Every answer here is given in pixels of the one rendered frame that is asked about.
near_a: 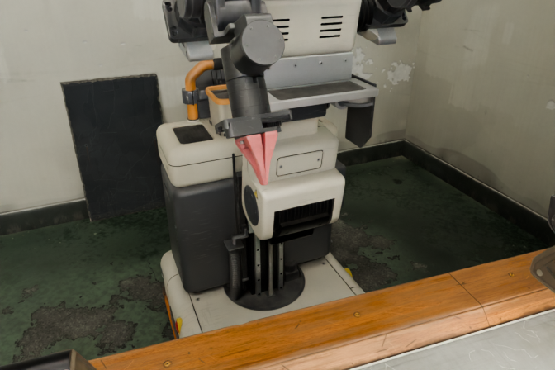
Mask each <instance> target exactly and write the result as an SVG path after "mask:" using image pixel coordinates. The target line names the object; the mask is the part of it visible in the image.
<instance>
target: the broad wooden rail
mask: <svg viewBox="0 0 555 370"><path fill-rule="evenodd" d="M547 249H549V248H547ZM547 249H541V250H538V251H534V252H531V253H527V254H521V255H518V256H514V257H510V258H507V259H501V260H497V261H494V262H490V263H484V264H481V265H477V266H473V267H470V268H464V269H460V270H457V271H453V272H450V273H444V274H440V275H437V276H433V277H427V278H423V279H420V280H416V281H413V282H407V283H403V284H400V285H396V286H392V287H386V288H383V289H379V290H376V291H372V292H366V293H363V294H359V295H355V296H349V297H345V298H342V299H338V300H335V301H329V302H326V303H322V304H319V305H314V306H308V307H305V308H301V309H298V310H294V311H289V312H285V313H282V314H277V315H271V316H268V317H264V318H261V319H257V320H251V321H249V322H247V323H244V324H242V325H231V326H227V327H224V328H220V329H217V330H211V331H207V332H204V333H200V334H194V335H190V336H187V337H183V338H180V339H174V340H170V341H167V342H163V343H159V344H153V345H150V346H146V347H143V348H139V349H133V350H129V351H125V352H122V353H116V354H113V355H109V356H106V357H102V358H96V359H92V360H88V361H89V362H90V363H91V364H92V365H93V366H94V367H95V368H96V369H97V370H349V369H353V368H357V367H361V366H363V365H367V364H369V363H375V362H377V361H380V360H383V359H386V358H391V357H394V356H397V355H400V354H403V353H408V352H411V351H414V350H417V349H422V348H424V347H428V346H430V345H434V344H438V343H442V342H444V341H447V340H451V339H456V338H458V337H461V336H464V335H467V334H472V333H475V332H478V331H481V330H486V329H489V328H491V327H495V326H498V325H503V324H505V323H509V322H511V321H514V320H519V319H523V318H525V317H528V316H532V315H536V314H539V313H542V312H545V311H550V310H553V309H555V293H554V292H552V291H551V290H549V289H548V288H547V287H545V286H544V285H543V284H542V283H541V282H540V281H538V280H537V279H536V278H535V277H534V276H533V275H532V274H531V272H530V269H529V268H530V265H531V263H532V260H533V258H534V257H535V256H536V255H538V254H541V253H542V252H543V251H545V250H547Z"/></svg>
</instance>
